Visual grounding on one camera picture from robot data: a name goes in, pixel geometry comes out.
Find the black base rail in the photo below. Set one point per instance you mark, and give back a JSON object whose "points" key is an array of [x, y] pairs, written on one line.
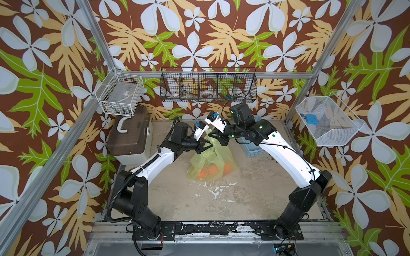
{"points": [[266, 230]]}

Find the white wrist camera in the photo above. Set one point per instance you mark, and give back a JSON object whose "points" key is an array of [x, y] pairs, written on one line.
{"points": [[199, 128], [216, 122]]}

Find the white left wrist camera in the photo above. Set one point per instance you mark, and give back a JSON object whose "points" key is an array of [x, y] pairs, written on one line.
{"points": [[199, 128]]}

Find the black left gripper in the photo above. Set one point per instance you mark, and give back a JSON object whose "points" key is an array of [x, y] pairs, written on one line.
{"points": [[200, 146]]}

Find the aluminium frame post left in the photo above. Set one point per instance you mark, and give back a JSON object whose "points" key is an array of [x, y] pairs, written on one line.
{"points": [[97, 34]]}

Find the black wire basket centre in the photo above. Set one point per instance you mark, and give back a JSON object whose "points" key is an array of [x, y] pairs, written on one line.
{"points": [[208, 84]]}

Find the wrinkled orange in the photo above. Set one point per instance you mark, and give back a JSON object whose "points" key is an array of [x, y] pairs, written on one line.
{"points": [[215, 171], [204, 173]]}

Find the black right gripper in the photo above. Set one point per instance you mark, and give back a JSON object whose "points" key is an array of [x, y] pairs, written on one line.
{"points": [[221, 138]]}

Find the light blue perforated plastic basket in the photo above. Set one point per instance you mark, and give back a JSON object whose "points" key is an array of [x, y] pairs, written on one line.
{"points": [[249, 148]]}

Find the small black electronics board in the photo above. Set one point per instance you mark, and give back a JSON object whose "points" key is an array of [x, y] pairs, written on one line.
{"points": [[285, 250]]}

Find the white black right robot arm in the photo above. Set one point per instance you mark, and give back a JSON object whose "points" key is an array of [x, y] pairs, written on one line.
{"points": [[310, 181]]}

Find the aluminium frame post right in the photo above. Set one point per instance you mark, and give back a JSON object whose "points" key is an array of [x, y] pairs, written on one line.
{"points": [[336, 35]]}

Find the brown lidded storage box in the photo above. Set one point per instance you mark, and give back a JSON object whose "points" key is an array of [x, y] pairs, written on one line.
{"points": [[130, 139]]}

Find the blue small object in basket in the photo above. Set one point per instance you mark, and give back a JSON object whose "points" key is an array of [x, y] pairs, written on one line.
{"points": [[310, 119]]}

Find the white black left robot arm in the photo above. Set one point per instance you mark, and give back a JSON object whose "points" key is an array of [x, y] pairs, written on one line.
{"points": [[129, 199]]}

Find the white mesh basket right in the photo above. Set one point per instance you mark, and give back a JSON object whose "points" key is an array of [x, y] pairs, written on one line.
{"points": [[338, 123]]}

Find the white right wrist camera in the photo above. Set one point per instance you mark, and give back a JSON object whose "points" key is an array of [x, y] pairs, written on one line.
{"points": [[216, 122]]}

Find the green avocado-print plastic bag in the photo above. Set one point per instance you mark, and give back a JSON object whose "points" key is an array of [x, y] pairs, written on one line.
{"points": [[217, 155]]}

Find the wrinkled orange back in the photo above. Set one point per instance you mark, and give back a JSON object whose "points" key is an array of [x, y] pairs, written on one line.
{"points": [[204, 173]]}

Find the aluminium frame post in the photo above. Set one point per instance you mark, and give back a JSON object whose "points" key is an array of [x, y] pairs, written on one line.
{"points": [[97, 34], [336, 35]]}

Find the white wire basket left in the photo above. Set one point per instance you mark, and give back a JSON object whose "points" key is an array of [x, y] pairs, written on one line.
{"points": [[119, 93]]}

